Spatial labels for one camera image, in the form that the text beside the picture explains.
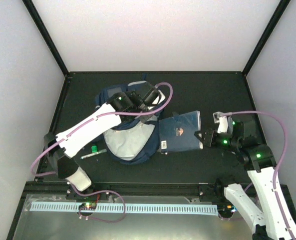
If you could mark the white green pen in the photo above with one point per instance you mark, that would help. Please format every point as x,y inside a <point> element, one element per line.
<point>93,154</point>

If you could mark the green capped marker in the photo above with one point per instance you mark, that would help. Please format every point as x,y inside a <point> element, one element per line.
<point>94,149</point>

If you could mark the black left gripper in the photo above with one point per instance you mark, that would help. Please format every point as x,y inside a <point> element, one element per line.
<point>143,103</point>

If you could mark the white slotted cable duct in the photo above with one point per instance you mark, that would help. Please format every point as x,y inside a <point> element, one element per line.
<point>128,208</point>

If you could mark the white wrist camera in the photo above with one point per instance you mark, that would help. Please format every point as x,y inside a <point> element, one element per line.
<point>225,123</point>
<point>158,100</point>

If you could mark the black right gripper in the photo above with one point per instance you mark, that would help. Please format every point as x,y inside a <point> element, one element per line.
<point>208,137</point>

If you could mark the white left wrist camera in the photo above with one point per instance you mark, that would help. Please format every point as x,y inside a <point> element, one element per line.
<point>158,100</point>

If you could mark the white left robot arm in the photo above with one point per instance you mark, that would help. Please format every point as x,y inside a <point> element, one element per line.
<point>126,118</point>

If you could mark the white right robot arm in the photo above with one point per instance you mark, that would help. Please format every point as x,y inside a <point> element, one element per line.
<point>271,219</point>

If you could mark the dark blue notebook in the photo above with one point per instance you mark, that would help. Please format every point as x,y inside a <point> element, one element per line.
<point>176,133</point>

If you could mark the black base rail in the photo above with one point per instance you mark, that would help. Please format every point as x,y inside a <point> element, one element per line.
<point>204,191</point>

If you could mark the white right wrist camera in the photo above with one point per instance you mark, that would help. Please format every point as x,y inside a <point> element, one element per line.
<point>225,123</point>

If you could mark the navy blue student backpack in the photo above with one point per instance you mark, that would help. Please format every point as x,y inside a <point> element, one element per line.
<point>132,142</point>

